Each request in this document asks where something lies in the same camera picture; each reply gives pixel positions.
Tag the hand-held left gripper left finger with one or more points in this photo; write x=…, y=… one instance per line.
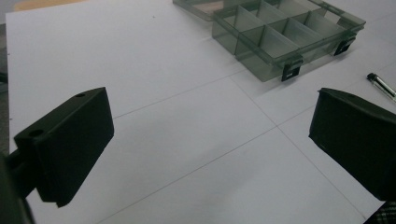
x=67, y=146

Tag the silver pen with black cap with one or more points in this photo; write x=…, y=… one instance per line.
x=381, y=85

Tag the plaid cloth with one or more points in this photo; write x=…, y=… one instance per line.
x=384, y=214

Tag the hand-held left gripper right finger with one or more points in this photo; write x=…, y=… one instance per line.
x=355, y=137

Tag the clear grey compartment storage box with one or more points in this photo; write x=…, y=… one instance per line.
x=280, y=34

